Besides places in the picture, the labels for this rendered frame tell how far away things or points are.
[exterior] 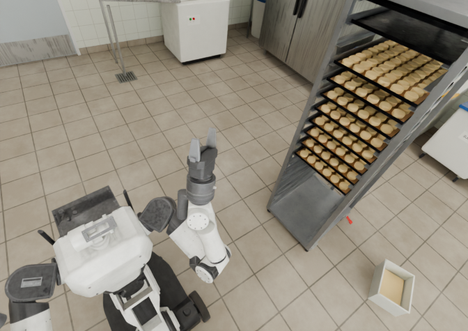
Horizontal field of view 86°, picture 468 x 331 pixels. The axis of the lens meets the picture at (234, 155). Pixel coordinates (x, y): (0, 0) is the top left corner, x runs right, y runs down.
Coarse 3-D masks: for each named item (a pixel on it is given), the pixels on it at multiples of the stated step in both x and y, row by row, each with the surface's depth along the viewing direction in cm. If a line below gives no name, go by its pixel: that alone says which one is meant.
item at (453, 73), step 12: (456, 72) 83; (444, 84) 86; (432, 96) 90; (420, 108) 95; (408, 120) 100; (408, 132) 102; (396, 144) 108; (384, 156) 114; (372, 168) 122; (360, 180) 131; (336, 216) 156; (324, 228) 170; (312, 240) 187
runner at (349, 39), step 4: (356, 32) 115; (360, 32) 117; (364, 32) 120; (368, 32) 123; (372, 32) 124; (344, 36) 110; (348, 36) 113; (352, 36) 115; (356, 36) 117; (360, 36) 119; (364, 36) 119; (368, 36) 120; (340, 40) 110; (344, 40) 113; (348, 40) 114; (352, 40) 115; (356, 40) 115; (336, 44) 110; (340, 44) 111; (344, 44) 111; (348, 44) 112
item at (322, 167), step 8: (304, 152) 162; (312, 160) 158; (320, 160) 160; (320, 168) 155; (328, 168) 157; (328, 176) 153; (336, 176) 151; (336, 184) 150; (344, 184) 148; (344, 192) 146
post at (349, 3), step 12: (348, 0) 99; (348, 12) 101; (336, 24) 106; (336, 36) 108; (336, 48) 113; (324, 60) 118; (324, 72) 121; (312, 96) 132; (300, 120) 145; (288, 156) 167; (276, 180) 190; (276, 192) 201
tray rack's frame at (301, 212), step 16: (400, 0) 86; (416, 0) 83; (432, 0) 83; (448, 0) 85; (464, 0) 87; (448, 16) 78; (464, 16) 76; (464, 80) 128; (448, 96) 136; (432, 112) 145; (416, 128) 155; (304, 192) 231; (320, 192) 233; (272, 208) 216; (288, 208) 218; (304, 208) 220; (320, 208) 221; (288, 224) 208; (304, 224) 209; (304, 240) 200
